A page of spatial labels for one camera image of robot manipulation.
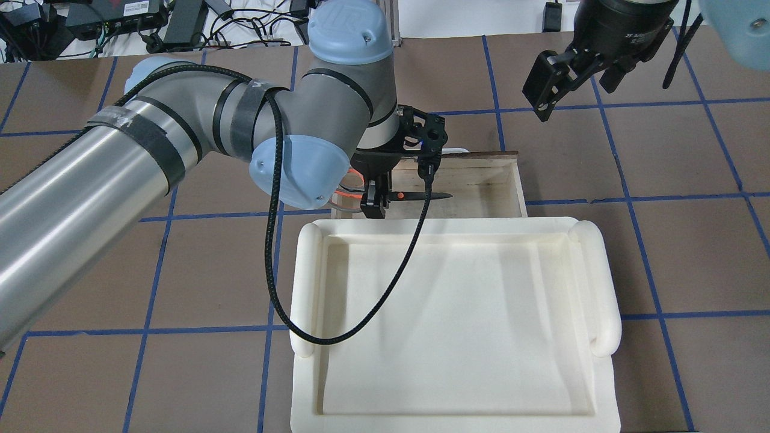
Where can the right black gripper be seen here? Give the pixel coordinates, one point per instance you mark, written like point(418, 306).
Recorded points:
point(625, 23)

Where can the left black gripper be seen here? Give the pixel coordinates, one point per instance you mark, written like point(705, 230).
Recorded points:
point(373, 162)

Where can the orange handled scissors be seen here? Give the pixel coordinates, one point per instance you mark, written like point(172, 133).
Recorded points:
point(415, 196)

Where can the wooden drawer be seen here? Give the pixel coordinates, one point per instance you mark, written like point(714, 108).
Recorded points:
point(482, 185)

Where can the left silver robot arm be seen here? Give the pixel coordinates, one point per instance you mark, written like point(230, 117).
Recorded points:
point(298, 144)

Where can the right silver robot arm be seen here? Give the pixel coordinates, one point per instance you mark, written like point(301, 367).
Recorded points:
point(741, 25)

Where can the cream plastic drawer cabinet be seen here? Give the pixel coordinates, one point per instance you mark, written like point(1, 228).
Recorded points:
point(496, 325)

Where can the black power adapter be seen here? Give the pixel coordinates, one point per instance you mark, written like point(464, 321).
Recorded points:
point(551, 17)

